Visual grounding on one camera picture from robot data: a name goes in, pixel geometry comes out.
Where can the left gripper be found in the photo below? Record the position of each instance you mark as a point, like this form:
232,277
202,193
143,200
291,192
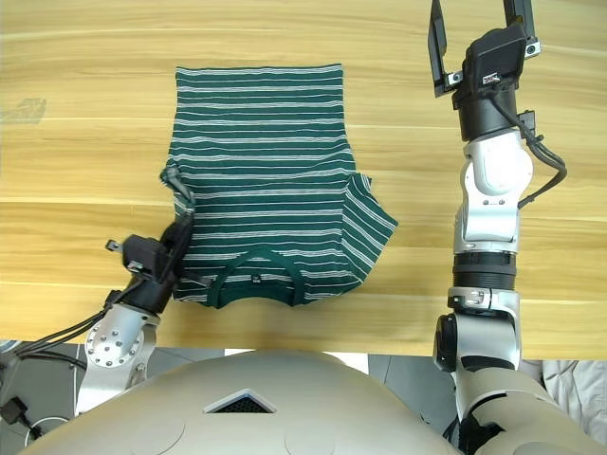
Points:
152,296

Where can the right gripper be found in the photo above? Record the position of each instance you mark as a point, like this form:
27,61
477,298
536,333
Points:
483,116

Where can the green white striped T-shirt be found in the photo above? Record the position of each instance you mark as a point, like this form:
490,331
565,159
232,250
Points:
265,189

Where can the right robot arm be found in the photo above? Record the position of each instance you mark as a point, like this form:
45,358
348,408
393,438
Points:
488,237

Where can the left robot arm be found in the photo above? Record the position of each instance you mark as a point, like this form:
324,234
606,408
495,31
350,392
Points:
114,341

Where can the robot body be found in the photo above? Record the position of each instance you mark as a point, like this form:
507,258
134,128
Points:
294,407

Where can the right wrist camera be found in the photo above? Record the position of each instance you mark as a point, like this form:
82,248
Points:
498,54

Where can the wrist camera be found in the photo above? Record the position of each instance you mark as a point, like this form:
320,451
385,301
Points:
142,253
498,54

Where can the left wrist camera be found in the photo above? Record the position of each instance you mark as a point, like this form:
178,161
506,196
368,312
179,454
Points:
142,253

